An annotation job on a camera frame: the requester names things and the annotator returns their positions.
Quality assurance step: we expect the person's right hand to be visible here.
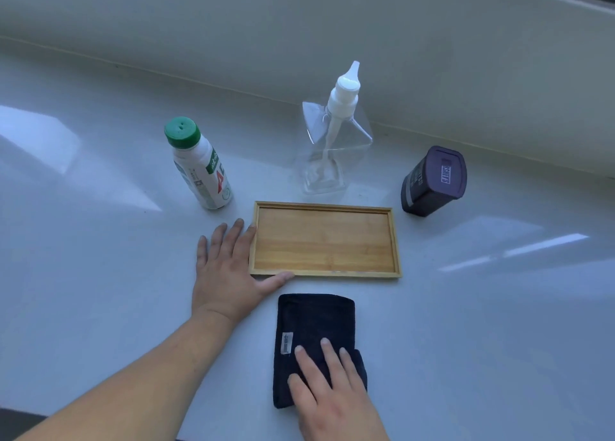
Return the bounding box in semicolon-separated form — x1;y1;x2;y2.
287;337;390;441

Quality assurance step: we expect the black cloth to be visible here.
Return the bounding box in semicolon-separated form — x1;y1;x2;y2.
272;293;368;410

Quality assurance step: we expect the clear pump bottle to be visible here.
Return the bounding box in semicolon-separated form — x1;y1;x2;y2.
288;61;374;196

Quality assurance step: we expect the dark purple lidded container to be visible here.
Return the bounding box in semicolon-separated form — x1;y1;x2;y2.
401;145;468;217

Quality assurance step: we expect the person's left hand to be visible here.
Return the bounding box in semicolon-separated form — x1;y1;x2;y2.
191;218;295;324

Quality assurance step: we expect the wooden tray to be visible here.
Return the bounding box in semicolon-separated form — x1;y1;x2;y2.
248;201;403;279

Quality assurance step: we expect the white bottle green cap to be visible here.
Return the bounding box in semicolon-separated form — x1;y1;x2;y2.
163;116;234;211

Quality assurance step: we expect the person's left forearm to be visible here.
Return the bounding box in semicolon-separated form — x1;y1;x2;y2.
14;306;239;441

